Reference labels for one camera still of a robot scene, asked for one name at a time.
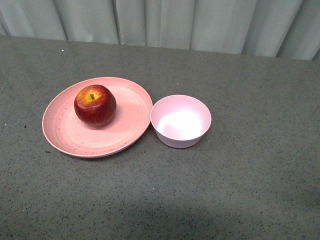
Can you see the white pleated curtain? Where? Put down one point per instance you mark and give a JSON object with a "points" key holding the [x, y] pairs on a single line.
{"points": [[270, 28]]}

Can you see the pink round plate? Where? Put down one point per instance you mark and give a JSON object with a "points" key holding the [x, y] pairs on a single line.
{"points": [[64, 131]]}

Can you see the light pink bowl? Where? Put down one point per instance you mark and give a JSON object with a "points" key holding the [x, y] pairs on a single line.
{"points": [[180, 121]]}

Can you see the red apple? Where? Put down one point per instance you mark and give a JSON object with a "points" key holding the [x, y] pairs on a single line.
{"points": [[95, 106]]}

